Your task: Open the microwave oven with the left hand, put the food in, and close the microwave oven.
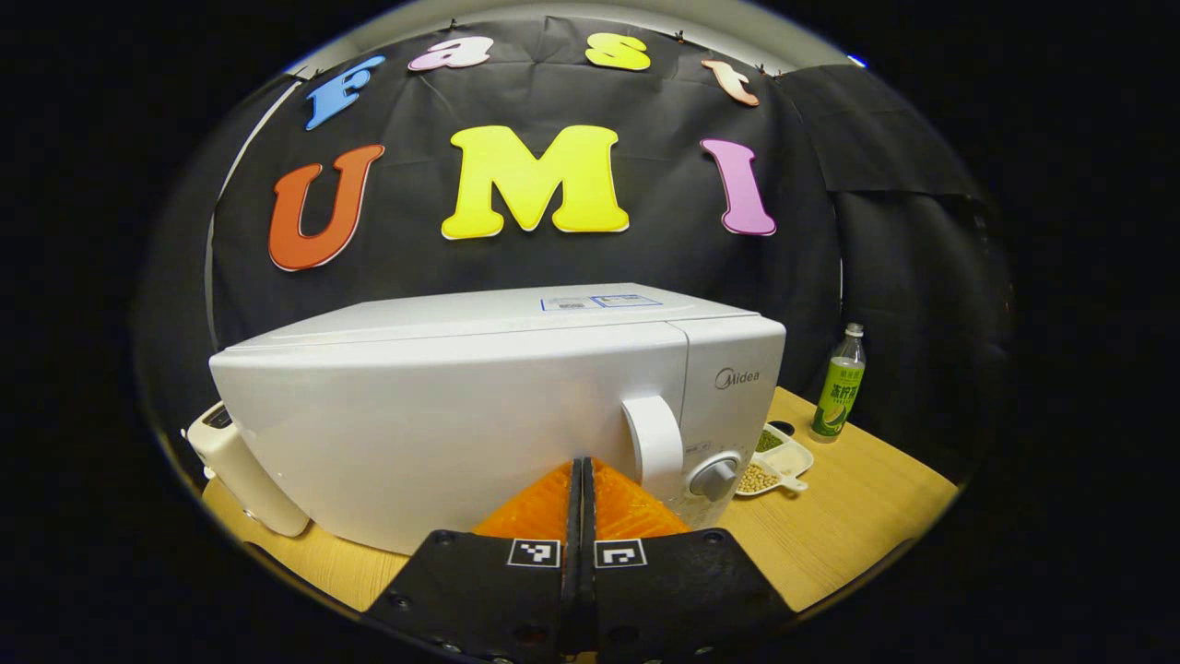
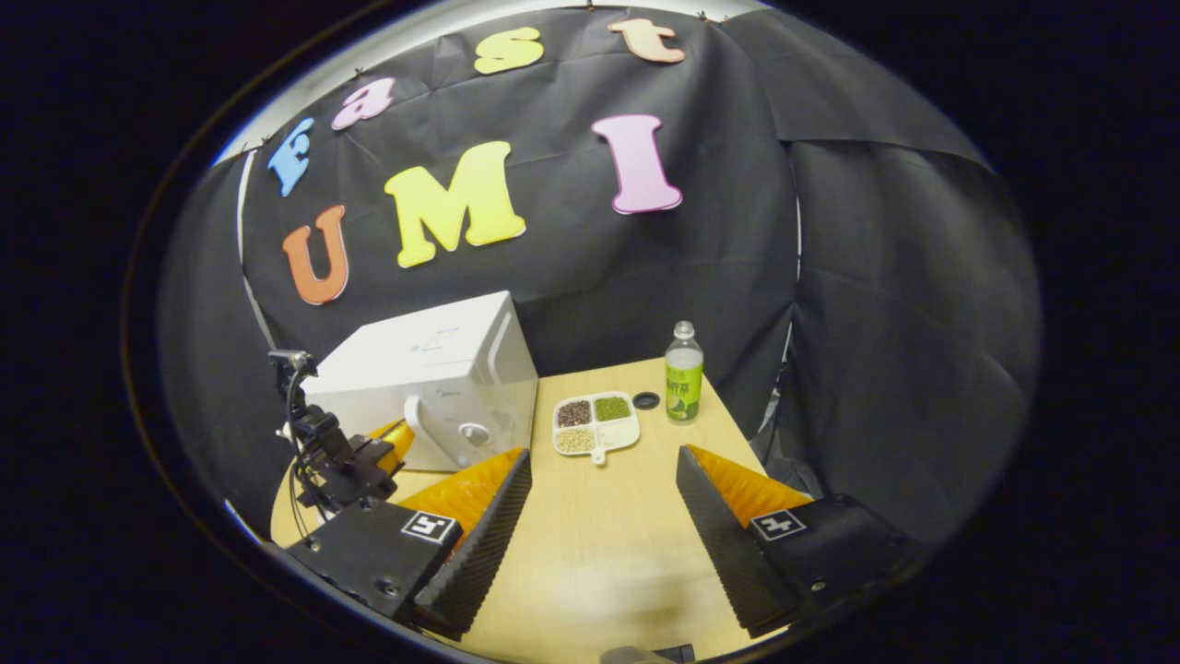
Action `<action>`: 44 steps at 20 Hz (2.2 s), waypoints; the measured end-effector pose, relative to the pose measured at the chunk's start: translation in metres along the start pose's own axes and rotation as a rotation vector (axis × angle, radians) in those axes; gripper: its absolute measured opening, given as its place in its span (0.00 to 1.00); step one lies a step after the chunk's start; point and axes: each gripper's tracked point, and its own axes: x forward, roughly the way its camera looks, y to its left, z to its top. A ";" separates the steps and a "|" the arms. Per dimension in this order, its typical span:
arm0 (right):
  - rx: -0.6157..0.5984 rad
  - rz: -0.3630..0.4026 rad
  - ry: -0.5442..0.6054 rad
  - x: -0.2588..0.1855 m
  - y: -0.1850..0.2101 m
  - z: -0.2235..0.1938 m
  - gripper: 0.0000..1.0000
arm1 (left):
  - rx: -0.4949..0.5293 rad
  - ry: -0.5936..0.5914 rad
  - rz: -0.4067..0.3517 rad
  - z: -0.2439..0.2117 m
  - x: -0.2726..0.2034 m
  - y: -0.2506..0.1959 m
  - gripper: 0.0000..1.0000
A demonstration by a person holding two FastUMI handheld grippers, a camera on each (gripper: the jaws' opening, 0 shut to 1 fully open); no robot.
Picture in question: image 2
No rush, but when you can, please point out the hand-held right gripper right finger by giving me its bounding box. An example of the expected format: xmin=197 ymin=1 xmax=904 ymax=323
xmin=677 ymin=445 xmax=927 ymax=639

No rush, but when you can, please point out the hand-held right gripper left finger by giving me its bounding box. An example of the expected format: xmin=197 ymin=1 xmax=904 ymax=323
xmin=286 ymin=448 xmax=534 ymax=639

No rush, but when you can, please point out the white microwave oven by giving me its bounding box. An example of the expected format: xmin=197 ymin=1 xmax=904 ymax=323
xmin=300 ymin=290 xmax=539 ymax=473

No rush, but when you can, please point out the white divided dish with beans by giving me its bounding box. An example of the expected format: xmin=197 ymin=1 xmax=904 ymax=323
xmin=551 ymin=391 xmax=642 ymax=466

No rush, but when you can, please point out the green label drink bottle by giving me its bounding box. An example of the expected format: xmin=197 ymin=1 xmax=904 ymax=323
xmin=665 ymin=320 xmax=704 ymax=425

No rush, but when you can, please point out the black backdrop cloth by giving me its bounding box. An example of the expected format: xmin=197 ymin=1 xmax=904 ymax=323
xmin=159 ymin=7 xmax=1043 ymax=545

